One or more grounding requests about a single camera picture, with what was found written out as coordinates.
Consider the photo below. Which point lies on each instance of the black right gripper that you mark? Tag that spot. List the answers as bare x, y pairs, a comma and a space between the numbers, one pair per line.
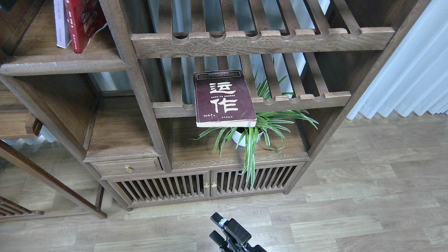
237, 237

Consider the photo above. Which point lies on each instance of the dark maroon book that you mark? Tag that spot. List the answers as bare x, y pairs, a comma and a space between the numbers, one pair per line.
222, 99

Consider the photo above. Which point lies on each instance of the white paperback book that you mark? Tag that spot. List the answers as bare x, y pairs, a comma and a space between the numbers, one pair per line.
61, 23

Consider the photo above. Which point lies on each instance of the red paperback book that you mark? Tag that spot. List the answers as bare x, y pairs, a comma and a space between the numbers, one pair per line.
85, 18

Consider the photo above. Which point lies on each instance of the white plant pot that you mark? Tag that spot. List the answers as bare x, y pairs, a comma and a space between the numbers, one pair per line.
242, 135

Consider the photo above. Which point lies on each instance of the green spider plant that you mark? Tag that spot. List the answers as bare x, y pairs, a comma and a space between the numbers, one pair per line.
271, 121

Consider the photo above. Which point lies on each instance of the brass drawer knob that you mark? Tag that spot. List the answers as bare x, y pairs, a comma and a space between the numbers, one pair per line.
128, 169

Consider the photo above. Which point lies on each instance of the dark wooden bookshelf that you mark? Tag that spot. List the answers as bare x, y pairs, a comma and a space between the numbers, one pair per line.
128, 99

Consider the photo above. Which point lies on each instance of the white pleated curtain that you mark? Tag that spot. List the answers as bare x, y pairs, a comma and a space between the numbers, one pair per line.
415, 78

